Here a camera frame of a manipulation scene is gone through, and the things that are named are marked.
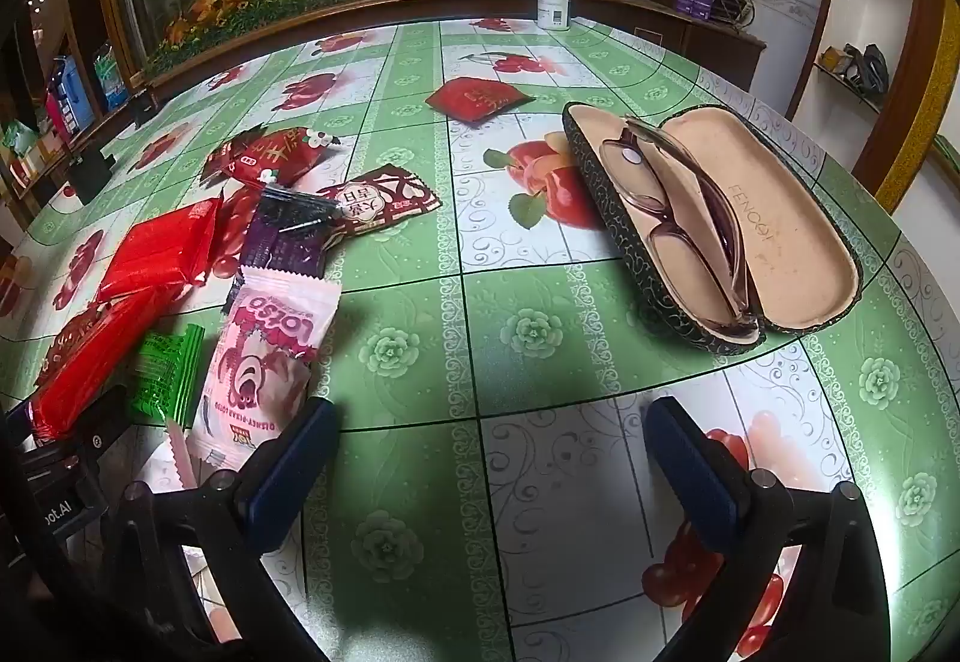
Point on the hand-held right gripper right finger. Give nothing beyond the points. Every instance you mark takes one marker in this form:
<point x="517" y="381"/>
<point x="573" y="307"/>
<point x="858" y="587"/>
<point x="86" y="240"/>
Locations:
<point x="688" y="467"/>

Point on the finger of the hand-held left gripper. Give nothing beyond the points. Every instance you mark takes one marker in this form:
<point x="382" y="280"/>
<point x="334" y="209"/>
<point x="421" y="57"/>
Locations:
<point x="90" y="426"/>

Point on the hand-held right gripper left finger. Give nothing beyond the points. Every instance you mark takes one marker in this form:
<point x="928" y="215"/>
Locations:
<point x="294" y="463"/>

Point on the long red snack packet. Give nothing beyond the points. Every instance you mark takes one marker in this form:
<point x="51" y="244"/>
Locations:
<point x="94" y="369"/>

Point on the green snack packet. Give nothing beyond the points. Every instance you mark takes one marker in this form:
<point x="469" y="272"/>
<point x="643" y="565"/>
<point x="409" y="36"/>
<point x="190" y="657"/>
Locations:
<point x="161" y="369"/>

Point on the pink cartoon snack packet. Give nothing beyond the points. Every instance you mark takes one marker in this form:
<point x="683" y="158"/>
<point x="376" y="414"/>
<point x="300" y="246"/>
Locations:
<point x="259" y="369"/>

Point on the plain red snack packet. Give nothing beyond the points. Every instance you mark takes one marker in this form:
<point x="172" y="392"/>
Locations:
<point x="161" y="249"/>

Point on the purple snack packet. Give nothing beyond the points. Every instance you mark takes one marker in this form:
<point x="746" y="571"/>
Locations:
<point x="289" y="238"/>

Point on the dark red white snack packet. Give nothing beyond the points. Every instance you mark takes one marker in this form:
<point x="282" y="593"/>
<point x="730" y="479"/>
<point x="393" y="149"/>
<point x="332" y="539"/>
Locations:
<point x="379" y="201"/>

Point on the red flower print snack packet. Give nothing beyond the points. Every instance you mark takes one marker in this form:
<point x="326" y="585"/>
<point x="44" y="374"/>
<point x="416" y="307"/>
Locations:
<point x="274" y="158"/>

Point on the small red snack packet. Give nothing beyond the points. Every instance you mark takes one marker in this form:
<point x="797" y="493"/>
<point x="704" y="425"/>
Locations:
<point x="480" y="98"/>

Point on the green floral tablecloth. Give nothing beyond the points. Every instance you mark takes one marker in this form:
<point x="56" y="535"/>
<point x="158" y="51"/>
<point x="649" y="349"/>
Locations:
<point x="525" y="332"/>

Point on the open patterned glasses case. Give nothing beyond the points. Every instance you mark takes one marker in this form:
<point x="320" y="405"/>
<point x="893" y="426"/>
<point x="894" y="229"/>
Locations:
<point x="787" y="242"/>

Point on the small black stand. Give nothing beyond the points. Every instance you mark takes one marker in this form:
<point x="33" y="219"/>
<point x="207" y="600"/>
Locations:
<point x="90" y="173"/>

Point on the green pack on shelf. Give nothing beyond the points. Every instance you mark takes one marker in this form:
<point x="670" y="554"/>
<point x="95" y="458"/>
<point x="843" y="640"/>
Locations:
<point x="19" y="140"/>

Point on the black jar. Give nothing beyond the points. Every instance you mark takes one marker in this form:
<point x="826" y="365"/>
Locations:
<point x="144" y="103"/>

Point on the blue box on shelf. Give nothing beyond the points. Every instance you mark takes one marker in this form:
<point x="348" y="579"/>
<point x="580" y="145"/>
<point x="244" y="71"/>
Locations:
<point x="71" y="95"/>

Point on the teal pack on shelf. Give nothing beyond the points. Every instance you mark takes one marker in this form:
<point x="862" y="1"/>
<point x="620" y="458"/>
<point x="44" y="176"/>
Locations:
<point x="111" y="75"/>

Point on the wooden corner cabinet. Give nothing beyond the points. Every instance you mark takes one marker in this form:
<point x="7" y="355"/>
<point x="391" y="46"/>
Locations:
<point x="720" y="43"/>

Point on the dark items on white shelf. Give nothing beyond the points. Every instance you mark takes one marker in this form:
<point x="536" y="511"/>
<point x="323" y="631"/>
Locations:
<point x="859" y="65"/>

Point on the purple frame eyeglasses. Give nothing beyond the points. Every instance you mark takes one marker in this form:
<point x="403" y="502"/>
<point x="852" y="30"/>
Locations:
<point x="716" y="212"/>

